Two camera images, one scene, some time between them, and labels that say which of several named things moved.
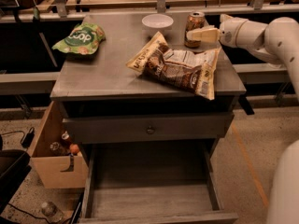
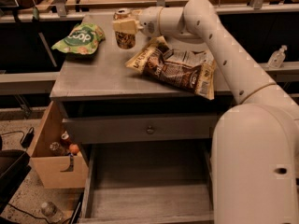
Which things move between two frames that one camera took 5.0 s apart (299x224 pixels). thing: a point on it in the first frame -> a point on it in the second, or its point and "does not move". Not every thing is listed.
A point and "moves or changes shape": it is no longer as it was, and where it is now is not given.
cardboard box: x=58 y=172 does not move
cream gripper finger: x=206 y=35 -> x=130 y=26
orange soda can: x=195 y=20 moves or changes shape
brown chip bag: x=190 y=70 does not move
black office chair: x=14 y=169 does not move
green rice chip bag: x=85 y=38 does not move
